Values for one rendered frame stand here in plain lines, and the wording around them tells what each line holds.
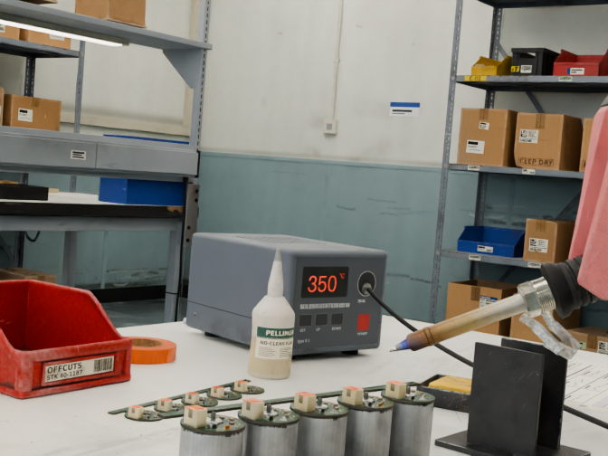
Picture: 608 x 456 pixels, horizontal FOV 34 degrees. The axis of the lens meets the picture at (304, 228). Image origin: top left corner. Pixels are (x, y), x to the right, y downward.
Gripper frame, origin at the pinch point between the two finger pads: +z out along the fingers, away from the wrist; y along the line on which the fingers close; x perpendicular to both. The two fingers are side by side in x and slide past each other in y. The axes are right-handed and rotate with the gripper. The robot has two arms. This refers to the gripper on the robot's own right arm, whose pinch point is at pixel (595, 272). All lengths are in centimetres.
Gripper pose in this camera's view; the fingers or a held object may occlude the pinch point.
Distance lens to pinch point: 43.8
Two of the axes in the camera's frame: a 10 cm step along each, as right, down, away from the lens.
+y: -0.5, 0.5, -10.0
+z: -5.6, 8.2, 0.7
